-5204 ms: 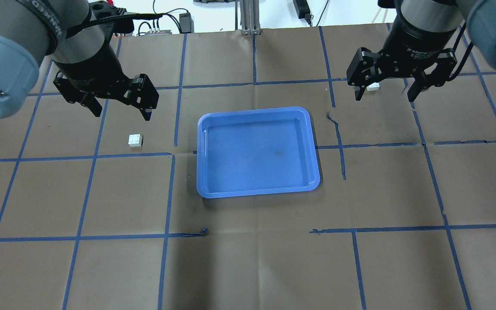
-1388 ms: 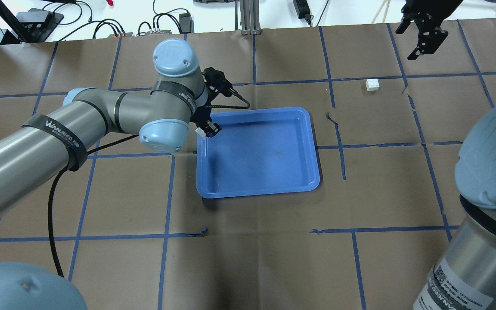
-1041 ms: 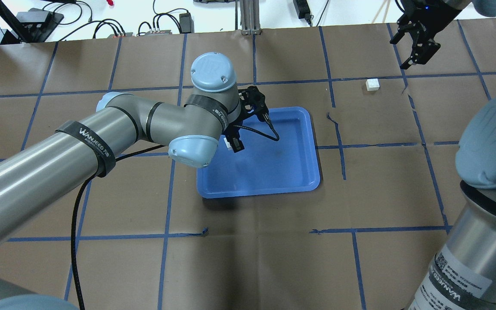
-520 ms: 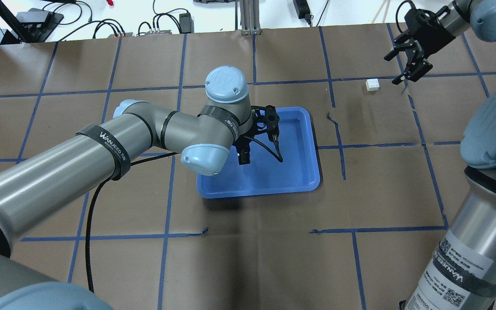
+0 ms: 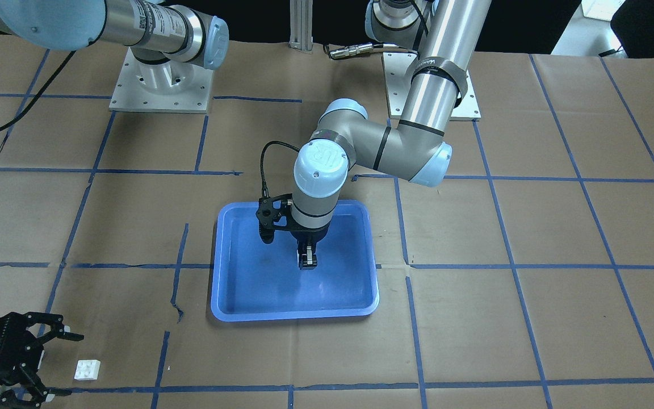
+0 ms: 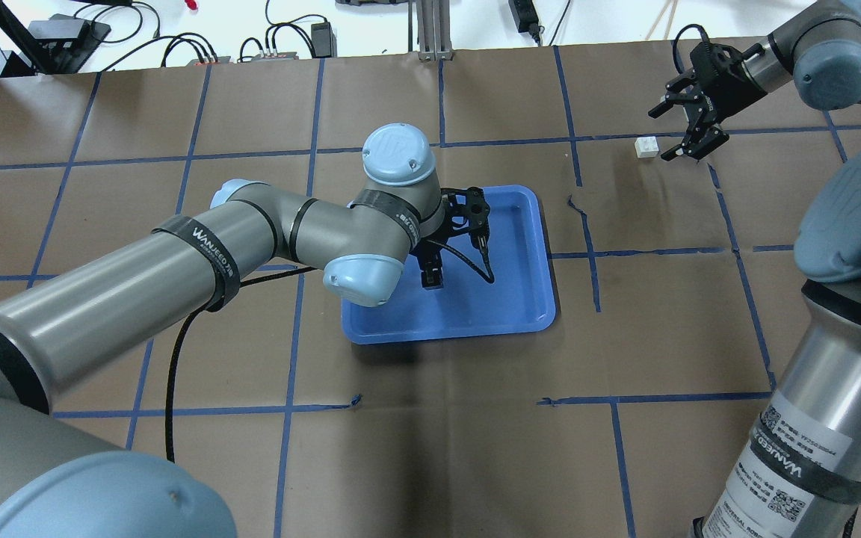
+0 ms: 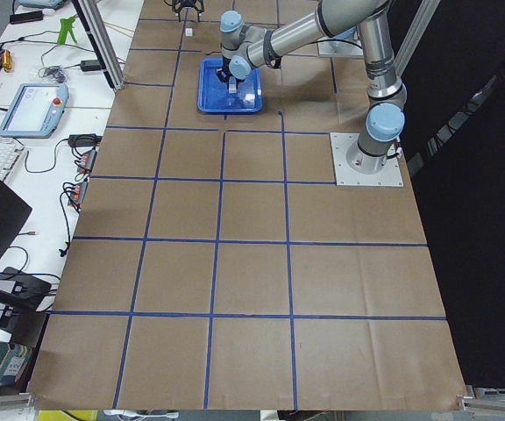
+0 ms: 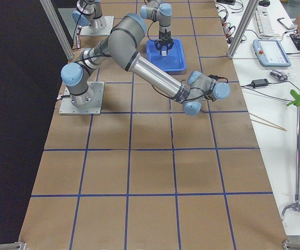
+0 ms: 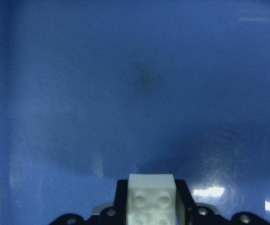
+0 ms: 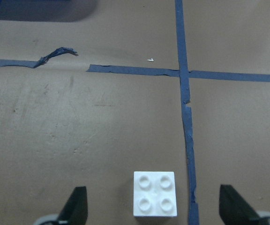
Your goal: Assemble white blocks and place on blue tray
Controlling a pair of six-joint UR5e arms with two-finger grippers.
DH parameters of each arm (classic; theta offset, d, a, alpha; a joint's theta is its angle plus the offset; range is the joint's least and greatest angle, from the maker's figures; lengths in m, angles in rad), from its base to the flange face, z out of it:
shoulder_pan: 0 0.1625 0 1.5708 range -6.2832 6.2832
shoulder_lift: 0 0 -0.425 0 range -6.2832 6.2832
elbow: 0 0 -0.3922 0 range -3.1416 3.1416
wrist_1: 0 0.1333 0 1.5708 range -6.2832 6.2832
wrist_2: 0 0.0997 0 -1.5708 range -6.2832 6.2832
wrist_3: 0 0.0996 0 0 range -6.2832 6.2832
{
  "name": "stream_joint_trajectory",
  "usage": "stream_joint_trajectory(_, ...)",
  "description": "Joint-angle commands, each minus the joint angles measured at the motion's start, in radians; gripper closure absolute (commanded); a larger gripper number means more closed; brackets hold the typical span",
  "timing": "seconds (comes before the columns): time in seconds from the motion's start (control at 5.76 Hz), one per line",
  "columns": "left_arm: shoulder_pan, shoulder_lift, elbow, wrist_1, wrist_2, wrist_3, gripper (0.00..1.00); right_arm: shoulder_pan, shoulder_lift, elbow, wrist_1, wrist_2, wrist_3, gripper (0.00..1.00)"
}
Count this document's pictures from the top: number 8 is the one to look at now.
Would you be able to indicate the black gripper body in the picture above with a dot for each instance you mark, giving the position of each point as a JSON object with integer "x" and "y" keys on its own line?
{"x": 164, "y": 36}

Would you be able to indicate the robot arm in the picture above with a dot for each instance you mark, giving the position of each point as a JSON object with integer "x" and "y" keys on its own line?
{"x": 121, "y": 45}
{"x": 89, "y": 14}

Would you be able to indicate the blue plastic tray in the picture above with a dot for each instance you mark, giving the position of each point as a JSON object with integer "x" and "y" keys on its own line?
{"x": 174, "y": 63}

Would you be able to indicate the white keyboard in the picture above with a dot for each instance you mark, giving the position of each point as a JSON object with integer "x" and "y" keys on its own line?
{"x": 263, "y": 23}

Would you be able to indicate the black power adapter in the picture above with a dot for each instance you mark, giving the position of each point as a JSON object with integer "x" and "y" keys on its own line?
{"x": 260, "y": 83}

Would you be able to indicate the teach pendant tablet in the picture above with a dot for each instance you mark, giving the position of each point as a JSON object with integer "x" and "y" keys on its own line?
{"x": 270, "y": 53}

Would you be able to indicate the black smartphone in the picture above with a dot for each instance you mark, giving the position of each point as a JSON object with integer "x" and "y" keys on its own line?
{"x": 287, "y": 23}

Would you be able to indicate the wooden chopstick pair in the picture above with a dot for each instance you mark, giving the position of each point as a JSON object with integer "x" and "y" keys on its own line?
{"x": 265, "y": 122}

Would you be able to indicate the silver reacher grabber tool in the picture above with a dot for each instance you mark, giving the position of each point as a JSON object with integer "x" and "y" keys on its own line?
{"x": 295, "y": 206}

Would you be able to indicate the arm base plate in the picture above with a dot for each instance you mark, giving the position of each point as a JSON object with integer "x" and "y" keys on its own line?
{"x": 86, "y": 104}
{"x": 99, "y": 27}

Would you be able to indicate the aluminium frame post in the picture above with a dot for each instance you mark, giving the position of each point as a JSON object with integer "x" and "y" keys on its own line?
{"x": 247, "y": 16}

